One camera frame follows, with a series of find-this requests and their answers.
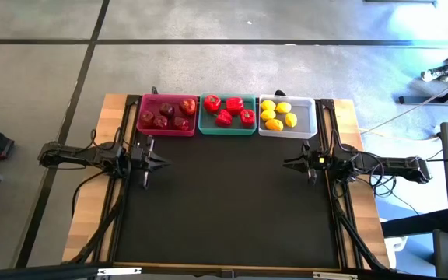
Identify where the teal plastic basket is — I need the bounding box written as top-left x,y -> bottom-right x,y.
198,93 -> 257,136

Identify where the white plastic basket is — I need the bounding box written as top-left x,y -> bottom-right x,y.
257,94 -> 318,140

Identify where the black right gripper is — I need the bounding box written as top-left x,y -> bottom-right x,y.
283,140 -> 333,186

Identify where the grey metal floor bar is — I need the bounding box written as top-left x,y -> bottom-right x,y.
397,69 -> 448,106

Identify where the red apple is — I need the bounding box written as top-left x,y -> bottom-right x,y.
139,110 -> 156,125
173,116 -> 191,131
179,98 -> 198,117
159,102 -> 175,118
152,114 -> 170,130

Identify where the red bell pepper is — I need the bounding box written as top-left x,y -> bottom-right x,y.
202,94 -> 222,114
214,110 -> 234,128
225,96 -> 245,117
240,109 -> 257,128

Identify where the black aluminium rig frame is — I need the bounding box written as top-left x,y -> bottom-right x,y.
0,93 -> 448,280

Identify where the white metal frame bracket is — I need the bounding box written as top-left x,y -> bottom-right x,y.
312,271 -> 359,280
97,267 -> 142,277

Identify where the pink plastic basket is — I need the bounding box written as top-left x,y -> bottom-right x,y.
135,93 -> 198,138

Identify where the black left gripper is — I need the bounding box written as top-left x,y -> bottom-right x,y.
130,135 -> 173,191

